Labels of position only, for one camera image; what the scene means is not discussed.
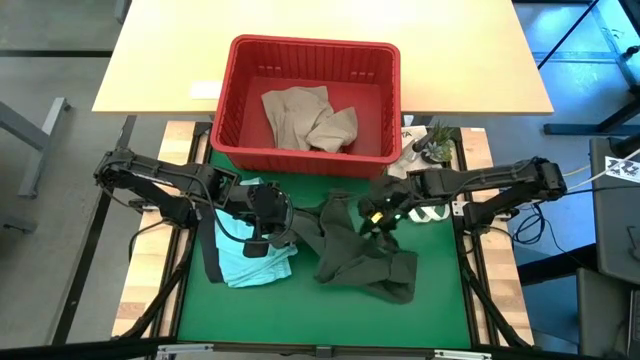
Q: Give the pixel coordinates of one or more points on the clear spray bottle black cap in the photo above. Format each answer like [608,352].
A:
[422,142]

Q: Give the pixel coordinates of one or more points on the light wooden desk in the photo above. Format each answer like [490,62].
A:
[325,20]

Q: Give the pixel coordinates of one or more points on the dark desk foot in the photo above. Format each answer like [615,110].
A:
[590,127]

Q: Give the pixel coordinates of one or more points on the red plastic laundry bin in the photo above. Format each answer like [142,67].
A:
[310,162]

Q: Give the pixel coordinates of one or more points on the beige garment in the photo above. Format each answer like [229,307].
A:
[300,120]

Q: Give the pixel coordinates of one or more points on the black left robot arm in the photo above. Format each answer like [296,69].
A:
[155,180]

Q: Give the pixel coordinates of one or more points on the white paper label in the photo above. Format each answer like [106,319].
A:
[206,90]

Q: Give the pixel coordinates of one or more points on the dark grey shorts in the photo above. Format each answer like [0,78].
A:
[210,250]

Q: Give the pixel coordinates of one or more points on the green work mat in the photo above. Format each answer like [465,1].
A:
[457,260]

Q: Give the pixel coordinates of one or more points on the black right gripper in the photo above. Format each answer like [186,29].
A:
[392,192]

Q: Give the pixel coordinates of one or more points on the light wooden side board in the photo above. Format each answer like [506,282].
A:
[170,140]
[480,145]

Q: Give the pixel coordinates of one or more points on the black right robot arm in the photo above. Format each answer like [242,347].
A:
[500,180]

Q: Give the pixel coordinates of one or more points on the cream canvas tote bag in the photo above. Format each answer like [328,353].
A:
[425,212]

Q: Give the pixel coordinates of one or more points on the teal shorts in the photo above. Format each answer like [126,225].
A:
[250,270]

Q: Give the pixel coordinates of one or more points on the black equipment cart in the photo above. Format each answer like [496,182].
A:
[615,225]

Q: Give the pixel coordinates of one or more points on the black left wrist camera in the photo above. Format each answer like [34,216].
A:
[256,248]

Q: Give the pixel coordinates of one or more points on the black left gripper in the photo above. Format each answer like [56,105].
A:
[260,202]

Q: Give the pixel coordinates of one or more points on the small potted succulent plant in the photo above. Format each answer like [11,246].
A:
[440,147]

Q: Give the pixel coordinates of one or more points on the grey desk leg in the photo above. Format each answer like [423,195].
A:
[35,135]

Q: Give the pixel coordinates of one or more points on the white fiducial marker tag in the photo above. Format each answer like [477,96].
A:
[622,167]

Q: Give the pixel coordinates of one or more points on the dark green garment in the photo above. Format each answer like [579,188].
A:
[360,255]

